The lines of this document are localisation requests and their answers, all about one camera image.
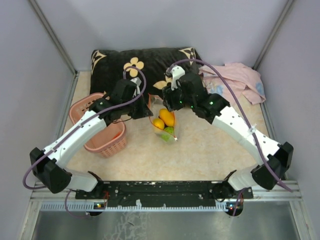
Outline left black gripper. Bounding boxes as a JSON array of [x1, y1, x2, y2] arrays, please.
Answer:
[[122, 91, 154, 120]]

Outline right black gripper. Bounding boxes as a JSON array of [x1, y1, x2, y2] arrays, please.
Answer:
[[162, 81, 195, 113]]

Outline yellow lemon fruit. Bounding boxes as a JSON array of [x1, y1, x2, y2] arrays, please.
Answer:
[[152, 118, 165, 130]]

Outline clear zip top bag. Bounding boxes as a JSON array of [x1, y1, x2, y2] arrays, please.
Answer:
[[148, 94, 179, 144]]

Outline orange mango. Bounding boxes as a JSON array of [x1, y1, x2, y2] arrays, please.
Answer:
[[158, 108, 175, 127]]

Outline orange carrot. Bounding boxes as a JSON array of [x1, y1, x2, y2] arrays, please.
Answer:
[[112, 132, 121, 140]]

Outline green custard apple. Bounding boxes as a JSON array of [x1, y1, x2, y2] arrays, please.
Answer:
[[160, 126, 176, 143]]

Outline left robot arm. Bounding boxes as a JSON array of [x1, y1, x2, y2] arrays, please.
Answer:
[[29, 77, 152, 199]]

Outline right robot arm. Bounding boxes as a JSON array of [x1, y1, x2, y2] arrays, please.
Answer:
[[162, 73, 294, 198]]

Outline black floral pillow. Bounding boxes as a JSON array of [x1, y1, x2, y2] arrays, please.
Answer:
[[89, 47, 201, 100]]

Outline pink plastic basket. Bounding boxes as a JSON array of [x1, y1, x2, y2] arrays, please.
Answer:
[[69, 92, 127, 158]]

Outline pink printed cloth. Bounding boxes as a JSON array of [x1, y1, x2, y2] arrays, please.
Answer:
[[199, 63, 266, 105]]

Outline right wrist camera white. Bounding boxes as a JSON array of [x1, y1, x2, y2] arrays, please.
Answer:
[[165, 65, 186, 91]]

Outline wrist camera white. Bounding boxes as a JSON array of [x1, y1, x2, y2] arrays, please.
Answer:
[[165, 65, 186, 91], [130, 77, 142, 97]]

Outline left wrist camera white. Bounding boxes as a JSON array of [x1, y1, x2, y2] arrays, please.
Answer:
[[130, 77, 142, 97]]

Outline aluminium frame post right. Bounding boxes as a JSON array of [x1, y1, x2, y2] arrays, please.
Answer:
[[252, 0, 296, 71]]

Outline aluminium frame post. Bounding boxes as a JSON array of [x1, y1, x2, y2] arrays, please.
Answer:
[[27, 0, 78, 76], [252, 0, 296, 71]]

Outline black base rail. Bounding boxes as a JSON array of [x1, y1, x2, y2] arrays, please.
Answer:
[[75, 181, 240, 208]]

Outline aluminium frame post left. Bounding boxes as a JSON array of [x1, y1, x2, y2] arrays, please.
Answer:
[[27, 0, 78, 76]]

